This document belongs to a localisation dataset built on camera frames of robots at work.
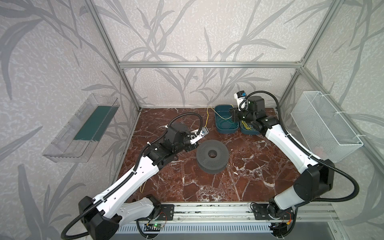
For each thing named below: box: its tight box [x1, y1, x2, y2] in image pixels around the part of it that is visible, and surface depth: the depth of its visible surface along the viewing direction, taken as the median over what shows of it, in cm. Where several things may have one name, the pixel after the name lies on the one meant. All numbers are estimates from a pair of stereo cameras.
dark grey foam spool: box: [196, 139, 229, 175], surface depth 88 cm
